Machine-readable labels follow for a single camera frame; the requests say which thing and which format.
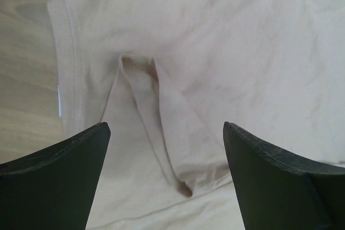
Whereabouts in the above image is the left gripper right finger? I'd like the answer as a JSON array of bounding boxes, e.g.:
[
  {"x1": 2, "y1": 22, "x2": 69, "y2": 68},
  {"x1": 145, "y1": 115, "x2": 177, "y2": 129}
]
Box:
[{"x1": 223, "y1": 122, "x2": 344, "y2": 229}]

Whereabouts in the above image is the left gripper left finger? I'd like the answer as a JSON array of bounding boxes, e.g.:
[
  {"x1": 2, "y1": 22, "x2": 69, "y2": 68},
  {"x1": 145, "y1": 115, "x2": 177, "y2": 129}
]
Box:
[{"x1": 1, "y1": 122, "x2": 111, "y2": 229}]

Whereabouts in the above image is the beige t shirt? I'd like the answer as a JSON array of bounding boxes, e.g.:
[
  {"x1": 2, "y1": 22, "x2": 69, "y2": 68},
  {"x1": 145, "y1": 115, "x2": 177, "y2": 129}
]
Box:
[{"x1": 47, "y1": 0, "x2": 344, "y2": 229}]

